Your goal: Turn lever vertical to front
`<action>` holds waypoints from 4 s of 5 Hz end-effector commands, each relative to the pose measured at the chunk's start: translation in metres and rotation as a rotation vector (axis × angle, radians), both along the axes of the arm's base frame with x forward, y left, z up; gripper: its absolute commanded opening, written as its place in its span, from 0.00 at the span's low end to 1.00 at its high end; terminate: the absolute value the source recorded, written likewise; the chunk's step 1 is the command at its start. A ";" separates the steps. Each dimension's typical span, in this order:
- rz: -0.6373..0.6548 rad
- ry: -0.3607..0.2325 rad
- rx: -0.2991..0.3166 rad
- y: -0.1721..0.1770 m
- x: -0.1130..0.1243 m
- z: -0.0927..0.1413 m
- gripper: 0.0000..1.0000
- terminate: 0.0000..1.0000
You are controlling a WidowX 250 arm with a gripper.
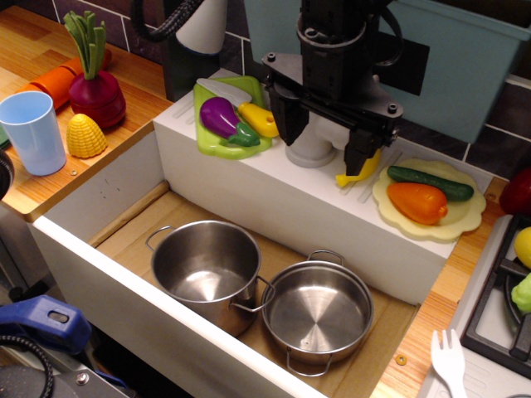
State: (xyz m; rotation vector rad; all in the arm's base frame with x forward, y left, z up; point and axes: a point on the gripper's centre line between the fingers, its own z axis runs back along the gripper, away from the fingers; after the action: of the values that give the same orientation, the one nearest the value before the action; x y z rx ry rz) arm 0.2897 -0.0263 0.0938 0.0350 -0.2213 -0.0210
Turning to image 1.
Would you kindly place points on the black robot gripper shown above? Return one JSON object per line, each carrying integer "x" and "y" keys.
{"x": 332, "y": 76}

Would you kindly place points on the grey toy faucet lever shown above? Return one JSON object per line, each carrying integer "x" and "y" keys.
{"x": 318, "y": 144}

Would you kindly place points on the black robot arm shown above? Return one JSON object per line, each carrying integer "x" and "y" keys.
{"x": 345, "y": 18}

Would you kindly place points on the yellow toy banana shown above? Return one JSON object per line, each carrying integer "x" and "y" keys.
{"x": 367, "y": 170}

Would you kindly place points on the green toy cucumber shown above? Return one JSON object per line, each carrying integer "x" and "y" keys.
{"x": 454, "y": 191}

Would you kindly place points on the green plastic cutting board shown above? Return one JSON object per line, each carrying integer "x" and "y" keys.
{"x": 213, "y": 145}

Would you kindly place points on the purple toy eggplant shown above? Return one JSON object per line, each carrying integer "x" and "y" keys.
{"x": 219, "y": 116}

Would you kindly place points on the cream scalloped plate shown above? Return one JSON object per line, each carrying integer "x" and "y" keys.
{"x": 462, "y": 216}

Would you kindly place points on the white cone lamp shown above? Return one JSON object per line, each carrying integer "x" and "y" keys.
{"x": 204, "y": 32}

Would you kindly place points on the teal plastic bin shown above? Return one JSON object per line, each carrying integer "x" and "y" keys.
{"x": 449, "y": 74}

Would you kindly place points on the shallow steel pan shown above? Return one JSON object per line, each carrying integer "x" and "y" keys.
{"x": 318, "y": 312}

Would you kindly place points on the tall steel pot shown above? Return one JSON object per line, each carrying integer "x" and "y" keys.
{"x": 212, "y": 268}

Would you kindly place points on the white toy sink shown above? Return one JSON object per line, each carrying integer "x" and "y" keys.
{"x": 296, "y": 209}

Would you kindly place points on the red toy apple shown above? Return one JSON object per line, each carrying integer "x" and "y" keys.
{"x": 515, "y": 198}

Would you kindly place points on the yellow toy lemon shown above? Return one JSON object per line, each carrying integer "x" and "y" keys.
{"x": 522, "y": 246}

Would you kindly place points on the red toy beet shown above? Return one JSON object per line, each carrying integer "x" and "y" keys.
{"x": 90, "y": 40}

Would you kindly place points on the yellow toy corn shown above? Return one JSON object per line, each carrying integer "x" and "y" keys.
{"x": 84, "y": 137}

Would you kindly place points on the light green toy vegetable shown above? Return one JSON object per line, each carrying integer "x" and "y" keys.
{"x": 521, "y": 295}

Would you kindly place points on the white plastic fork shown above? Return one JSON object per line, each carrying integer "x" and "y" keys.
{"x": 448, "y": 360}

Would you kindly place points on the orange toy carrot wooden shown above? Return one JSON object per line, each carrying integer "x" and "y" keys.
{"x": 67, "y": 83}

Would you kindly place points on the light blue plastic cup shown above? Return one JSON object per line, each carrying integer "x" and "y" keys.
{"x": 29, "y": 120}

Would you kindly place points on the black stove grate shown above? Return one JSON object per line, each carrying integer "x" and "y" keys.
{"x": 496, "y": 329}

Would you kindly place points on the blue clamp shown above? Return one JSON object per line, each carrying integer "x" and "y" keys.
{"x": 47, "y": 322}

